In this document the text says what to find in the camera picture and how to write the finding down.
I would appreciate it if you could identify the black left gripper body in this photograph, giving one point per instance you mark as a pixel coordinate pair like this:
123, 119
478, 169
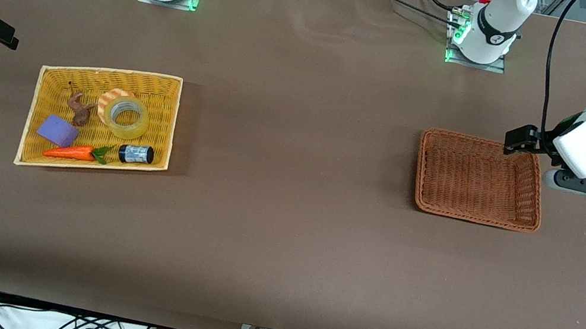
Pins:
545, 141

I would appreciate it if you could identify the yellow clear tape roll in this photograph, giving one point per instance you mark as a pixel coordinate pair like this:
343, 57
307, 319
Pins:
139, 128

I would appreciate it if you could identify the brown wicker basket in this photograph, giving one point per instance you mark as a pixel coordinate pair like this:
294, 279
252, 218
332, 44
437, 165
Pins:
470, 184

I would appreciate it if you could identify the brown toy figure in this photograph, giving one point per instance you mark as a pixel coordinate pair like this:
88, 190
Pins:
80, 112

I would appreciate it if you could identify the purple block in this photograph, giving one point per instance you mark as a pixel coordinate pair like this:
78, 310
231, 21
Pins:
58, 131

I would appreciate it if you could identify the striped toy croissant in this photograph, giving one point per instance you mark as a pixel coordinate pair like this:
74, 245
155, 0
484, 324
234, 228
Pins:
111, 95

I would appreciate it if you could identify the orange toy carrot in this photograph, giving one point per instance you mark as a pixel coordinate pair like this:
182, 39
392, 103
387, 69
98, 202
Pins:
69, 151

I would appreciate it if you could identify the yellow wicker basket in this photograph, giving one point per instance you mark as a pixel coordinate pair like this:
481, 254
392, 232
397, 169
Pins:
159, 105

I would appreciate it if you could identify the black battery with label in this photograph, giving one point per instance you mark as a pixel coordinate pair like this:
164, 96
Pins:
135, 154

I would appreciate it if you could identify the brown table cover sheet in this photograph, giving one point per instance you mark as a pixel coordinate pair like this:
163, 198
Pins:
278, 246

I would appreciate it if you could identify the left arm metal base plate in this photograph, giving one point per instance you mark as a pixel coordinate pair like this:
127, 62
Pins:
500, 67

